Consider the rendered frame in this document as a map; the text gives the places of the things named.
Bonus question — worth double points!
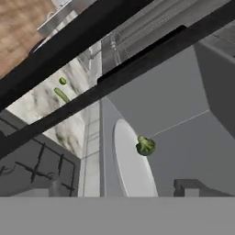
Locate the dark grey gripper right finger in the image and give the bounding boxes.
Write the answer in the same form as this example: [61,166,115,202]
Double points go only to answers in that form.
[173,178,234,197]

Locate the dark grey hob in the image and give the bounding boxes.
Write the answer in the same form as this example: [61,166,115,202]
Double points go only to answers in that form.
[0,109,81,197]

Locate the grey microwave oven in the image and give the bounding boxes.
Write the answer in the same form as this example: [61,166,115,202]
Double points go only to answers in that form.
[99,0,235,197]

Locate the silver metal fixture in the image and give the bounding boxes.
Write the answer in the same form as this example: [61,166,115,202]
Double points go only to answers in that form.
[36,0,79,39]

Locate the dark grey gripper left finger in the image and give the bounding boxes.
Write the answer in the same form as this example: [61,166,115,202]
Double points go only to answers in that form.
[12,175,62,197]

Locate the green cucumber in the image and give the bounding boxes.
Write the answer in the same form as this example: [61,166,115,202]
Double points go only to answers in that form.
[53,87,71,104]

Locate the black microwave door handle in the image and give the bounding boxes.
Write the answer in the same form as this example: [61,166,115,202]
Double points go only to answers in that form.
[96,25,188,84]

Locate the white round plate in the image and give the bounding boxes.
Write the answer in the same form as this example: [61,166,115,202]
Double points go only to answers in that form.
[112,118,159,197]

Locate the green broccoli floret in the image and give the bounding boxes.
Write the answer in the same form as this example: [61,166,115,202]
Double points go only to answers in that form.
[135,135,156,157]

